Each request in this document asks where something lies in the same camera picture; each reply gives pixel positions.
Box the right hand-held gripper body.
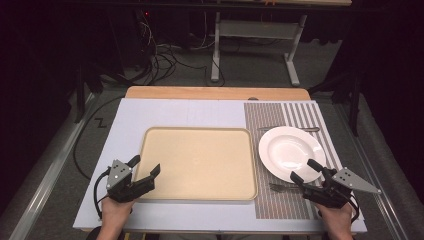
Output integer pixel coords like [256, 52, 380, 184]
[316, 167, 382, 209]

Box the bundle of floor cables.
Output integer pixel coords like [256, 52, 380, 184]
[133, 19, 227, 87]

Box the light wooden table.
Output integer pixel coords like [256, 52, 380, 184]
[124, 85, 312, 101]

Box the long black floor cable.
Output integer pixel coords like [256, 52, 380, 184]
[73, 95, 125, 181]

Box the grey striped placemat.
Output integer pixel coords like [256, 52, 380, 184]
[243, 101, 344, 220]

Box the white metal frame desk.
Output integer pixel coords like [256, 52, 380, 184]
[210, 0, 353, 88]

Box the silver fork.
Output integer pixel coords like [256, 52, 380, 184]
[268, 182, 301, 194]

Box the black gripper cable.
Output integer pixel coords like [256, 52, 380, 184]
[346, 193, 361, 224]
[93, 168, 112, 220]

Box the black stand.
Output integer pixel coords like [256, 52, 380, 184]
[73, 61, 105, 124]
[308, 71, 364, 138]

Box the white deep plate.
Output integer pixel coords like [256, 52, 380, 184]
[258, 125, 328, 184]

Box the person's right hand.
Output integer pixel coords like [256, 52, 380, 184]
[314, 201, 355, 228]

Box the person's left hand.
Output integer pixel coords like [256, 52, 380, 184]
[101, 196, 136, 222]

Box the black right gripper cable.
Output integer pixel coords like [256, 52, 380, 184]
[346, 193, 361, 224]

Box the silver table knife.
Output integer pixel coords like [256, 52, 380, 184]
[257, 125, 321, 133]

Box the white table cover board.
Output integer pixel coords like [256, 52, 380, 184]
[72, 97, 368, 233]

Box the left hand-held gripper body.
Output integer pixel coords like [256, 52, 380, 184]
[105, 159, 138, 204]

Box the grey metal floor rail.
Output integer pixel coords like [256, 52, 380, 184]
[334, 101, 406, 240]
[8, 92, 98, 240]

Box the beige plastic tray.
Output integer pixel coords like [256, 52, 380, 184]
[133, 126, 258, 202]

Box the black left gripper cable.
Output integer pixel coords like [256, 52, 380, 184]
[93, 168, 112, 220]

